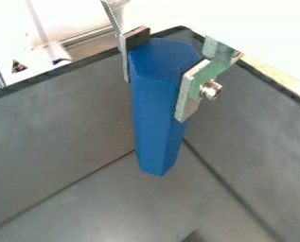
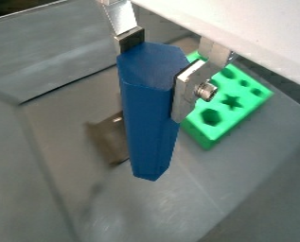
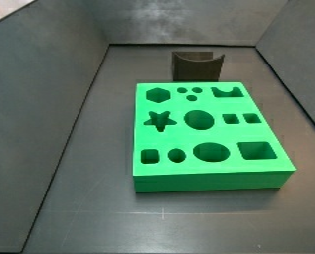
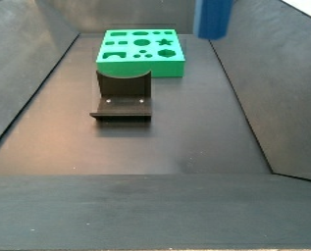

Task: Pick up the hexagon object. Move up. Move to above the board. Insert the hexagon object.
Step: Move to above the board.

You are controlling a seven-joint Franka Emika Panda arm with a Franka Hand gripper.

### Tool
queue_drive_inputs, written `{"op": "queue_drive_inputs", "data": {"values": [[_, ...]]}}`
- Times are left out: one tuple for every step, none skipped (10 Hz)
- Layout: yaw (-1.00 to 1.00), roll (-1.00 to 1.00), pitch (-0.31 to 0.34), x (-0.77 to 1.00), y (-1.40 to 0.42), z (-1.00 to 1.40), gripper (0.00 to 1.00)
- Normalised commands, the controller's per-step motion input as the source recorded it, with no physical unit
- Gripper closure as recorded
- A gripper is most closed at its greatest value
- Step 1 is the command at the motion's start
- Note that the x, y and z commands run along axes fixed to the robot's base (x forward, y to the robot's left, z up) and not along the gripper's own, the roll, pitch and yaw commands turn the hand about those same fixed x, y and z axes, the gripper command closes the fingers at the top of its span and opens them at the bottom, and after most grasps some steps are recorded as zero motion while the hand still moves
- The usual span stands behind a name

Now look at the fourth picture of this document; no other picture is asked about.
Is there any green foam shape board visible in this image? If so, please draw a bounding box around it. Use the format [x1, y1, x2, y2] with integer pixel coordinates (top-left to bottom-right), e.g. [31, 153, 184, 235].
[96, 28, 185, 77]

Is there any black curved holder stand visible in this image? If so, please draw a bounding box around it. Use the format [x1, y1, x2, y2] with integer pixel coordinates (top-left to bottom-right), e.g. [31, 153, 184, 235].
[90, 72, 153, 120]

